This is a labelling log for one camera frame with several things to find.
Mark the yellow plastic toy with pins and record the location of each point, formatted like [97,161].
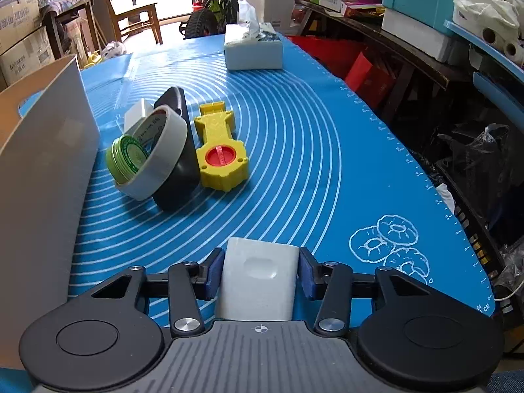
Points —
[93,59]

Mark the wooden chair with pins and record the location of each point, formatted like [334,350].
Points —
[135,18]

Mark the white tape roll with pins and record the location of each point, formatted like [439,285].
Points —
[155,159]

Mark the blue silicone baking mat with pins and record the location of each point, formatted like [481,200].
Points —
[307,151]

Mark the red gift bags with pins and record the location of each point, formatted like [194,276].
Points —
[364,75]

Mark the green bicycle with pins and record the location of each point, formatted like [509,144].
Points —
[213,4]

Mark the black oval case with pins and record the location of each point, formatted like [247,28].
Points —
[180,172]

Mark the dark wooden bench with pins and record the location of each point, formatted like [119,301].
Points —
[393,43]

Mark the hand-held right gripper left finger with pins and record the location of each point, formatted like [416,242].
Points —
[213,274]

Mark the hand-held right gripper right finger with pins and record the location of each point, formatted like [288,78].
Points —
[308,274]

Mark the white tissue box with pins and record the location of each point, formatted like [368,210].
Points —
[254,51]

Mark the white cloth bag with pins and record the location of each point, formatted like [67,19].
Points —
[483,4]

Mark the white plastic bag on floor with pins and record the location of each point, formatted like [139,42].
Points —
[114,50]

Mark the beige plastic storage bin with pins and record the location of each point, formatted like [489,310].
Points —
[41,192]

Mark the white rectangular block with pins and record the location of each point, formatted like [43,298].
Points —
[258,278]

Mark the black plastic crate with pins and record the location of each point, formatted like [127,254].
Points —
[479,233]

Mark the green round tin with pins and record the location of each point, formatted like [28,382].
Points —
[127,157]

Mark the large taped cardboard box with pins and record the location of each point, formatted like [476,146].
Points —
[24,59]

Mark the cluttered wooden side table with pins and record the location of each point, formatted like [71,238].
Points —
[69,12]

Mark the paper towel rolls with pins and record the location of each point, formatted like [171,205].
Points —
[507,47]

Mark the small white box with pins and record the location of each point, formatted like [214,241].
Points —
[137,116]

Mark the white foam box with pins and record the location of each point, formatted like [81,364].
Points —
[417,35]

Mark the yellow plastic tool red cap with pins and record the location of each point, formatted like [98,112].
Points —
[219,155]

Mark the light blue shelf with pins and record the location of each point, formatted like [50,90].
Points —
[470,37]

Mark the open printed cardboard box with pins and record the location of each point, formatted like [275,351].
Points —
[16,16]

